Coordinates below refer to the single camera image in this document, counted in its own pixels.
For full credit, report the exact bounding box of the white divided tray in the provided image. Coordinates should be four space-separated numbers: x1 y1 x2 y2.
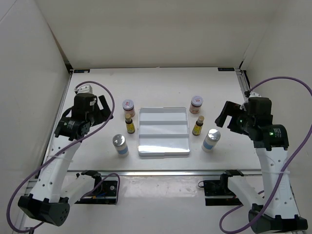
138 107 190 157

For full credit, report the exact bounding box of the blue label shaker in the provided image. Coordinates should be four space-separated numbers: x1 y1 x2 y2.
112 134 129 157
201 129 221 152

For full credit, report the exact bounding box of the right orange spice jar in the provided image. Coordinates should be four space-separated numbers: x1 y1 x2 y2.
189 96 203 114

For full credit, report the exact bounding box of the aluminium front rail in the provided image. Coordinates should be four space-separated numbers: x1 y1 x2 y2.
65 170 263 177

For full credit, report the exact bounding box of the yellow label bottle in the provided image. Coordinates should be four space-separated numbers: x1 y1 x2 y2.
125 114 135 134
192 116 204 136

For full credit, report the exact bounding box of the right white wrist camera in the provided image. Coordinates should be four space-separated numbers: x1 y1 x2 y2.
244 90 261 98

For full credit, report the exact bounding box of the right yellow label bottle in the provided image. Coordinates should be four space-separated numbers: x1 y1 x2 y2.
192 116 204 136

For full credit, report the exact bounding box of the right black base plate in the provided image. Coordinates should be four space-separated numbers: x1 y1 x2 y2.
197 180 242 206

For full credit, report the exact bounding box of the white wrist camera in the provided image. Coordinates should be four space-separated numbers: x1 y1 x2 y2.
244 90 261 98
74 84 93 95

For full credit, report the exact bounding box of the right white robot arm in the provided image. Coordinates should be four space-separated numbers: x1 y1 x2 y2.
215 97 308 234

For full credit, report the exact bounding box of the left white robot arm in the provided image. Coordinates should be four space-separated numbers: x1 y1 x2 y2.
18 93 113 226

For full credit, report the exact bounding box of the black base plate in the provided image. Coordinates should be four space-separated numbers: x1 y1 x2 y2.
197 180 242 206
75 171 121 205

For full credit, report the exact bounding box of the aluminium left rail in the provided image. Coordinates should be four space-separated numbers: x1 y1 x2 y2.
18 58 74 231

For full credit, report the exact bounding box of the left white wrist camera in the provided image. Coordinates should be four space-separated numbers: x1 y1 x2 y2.
74 84 93 95

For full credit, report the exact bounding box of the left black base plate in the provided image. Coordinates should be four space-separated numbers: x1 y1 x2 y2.
75 171 121 205

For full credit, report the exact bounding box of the left yellow label bottle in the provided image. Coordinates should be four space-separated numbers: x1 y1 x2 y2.
125 114 135 134

